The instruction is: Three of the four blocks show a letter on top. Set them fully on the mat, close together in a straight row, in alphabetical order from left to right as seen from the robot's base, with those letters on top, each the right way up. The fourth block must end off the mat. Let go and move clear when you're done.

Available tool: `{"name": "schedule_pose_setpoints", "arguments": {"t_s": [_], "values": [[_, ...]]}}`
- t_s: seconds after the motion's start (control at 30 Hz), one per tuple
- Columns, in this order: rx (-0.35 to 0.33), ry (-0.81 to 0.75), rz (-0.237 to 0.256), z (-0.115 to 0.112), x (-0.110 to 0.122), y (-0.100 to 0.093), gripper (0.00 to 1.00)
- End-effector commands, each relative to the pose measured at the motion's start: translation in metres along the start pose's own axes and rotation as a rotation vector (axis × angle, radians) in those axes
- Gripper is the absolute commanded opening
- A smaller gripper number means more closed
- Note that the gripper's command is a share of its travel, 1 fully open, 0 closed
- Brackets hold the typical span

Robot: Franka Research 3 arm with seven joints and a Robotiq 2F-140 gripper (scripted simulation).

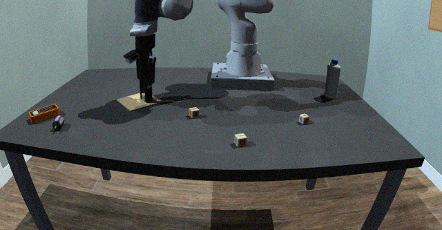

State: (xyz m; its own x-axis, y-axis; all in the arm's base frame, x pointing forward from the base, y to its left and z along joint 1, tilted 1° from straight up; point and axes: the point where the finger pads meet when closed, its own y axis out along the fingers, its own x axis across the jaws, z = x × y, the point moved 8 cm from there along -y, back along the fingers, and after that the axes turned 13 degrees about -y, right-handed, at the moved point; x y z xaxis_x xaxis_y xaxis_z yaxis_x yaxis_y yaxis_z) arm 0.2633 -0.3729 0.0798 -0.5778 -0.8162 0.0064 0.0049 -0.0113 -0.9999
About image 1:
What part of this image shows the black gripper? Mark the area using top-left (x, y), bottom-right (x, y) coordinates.
top-left (135, 34), bottom-right (156, 102)

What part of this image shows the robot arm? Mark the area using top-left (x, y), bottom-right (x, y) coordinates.
top-left (124, 0), bottom-right (274, 77)

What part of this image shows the beige mat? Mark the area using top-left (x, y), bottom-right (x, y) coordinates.
top-left (117, 93), bottom-right (163, 111)

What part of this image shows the orange digital multimeter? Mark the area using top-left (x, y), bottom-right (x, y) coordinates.
top-left (29, 104), bottom-right (59, 124)

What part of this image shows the grey bottle with blue cap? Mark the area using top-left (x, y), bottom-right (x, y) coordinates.
top-left (325, 59), bottom-right (340, 99)

